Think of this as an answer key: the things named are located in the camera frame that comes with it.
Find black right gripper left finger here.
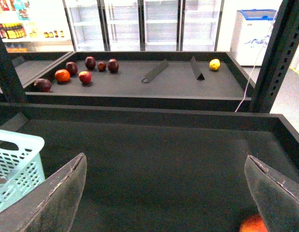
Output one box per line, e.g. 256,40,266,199
0,153,87,232

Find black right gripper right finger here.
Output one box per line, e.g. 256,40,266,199
244,155,299,232

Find red orange apple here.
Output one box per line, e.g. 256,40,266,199
239,214,268,232

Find light blue plastic basket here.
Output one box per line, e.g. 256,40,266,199
0,130,45,212

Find red yellow apple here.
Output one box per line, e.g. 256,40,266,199
78,71,92,85

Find dark red apple left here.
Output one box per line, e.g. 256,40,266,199
65,61,78,76

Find small dark red apple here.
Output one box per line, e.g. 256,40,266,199
97,61,106,72

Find dark red apple back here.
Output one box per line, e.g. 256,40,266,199
85,56,96,70

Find dark red apple right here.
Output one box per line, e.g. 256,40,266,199
107,58,119,73

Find dark purple fruit front left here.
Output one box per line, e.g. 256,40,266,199
33,78,52,92

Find orange fruit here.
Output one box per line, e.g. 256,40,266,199
55,69,70,83

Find black left upper tray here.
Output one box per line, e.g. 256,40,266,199
9,51,74,88

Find black upper produce tray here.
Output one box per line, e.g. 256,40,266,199
25,51,255,112

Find black shelf divider right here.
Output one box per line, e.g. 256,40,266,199
190,56,205,81

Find black shelf divider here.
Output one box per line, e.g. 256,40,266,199
190,56,205,81
141,59,169,84

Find yellow lemon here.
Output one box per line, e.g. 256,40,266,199
209,58,221,71

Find black shelf divider left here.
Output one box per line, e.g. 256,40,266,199
141,59,169,84

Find white blue chest freezer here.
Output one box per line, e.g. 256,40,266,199
230,9,276,66

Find grocery shelf with bottles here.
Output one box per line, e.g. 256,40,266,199
0,0,74,53

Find glass door refrigerator row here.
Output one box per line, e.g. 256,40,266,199
63,0,224,51

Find black left rack post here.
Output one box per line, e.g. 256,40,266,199
0,36,27,103

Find black perforated rack post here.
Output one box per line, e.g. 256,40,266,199
250,0,299,113

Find white cable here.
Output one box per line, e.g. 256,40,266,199
234,9,279,113

